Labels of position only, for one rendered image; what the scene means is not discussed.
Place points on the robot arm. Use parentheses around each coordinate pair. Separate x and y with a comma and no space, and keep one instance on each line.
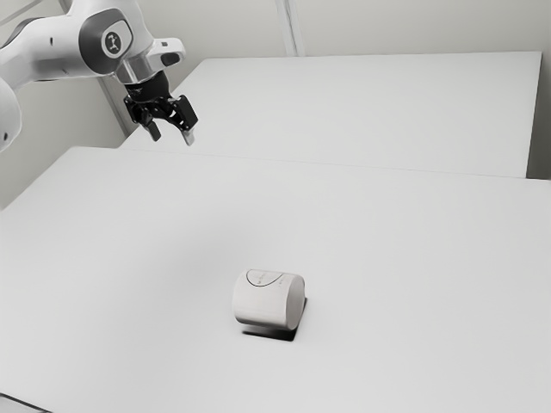
(56,47)

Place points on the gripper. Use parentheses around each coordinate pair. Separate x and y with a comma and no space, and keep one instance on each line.
(148,96)

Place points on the white mug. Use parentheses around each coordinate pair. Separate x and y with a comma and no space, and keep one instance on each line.
(267,299)

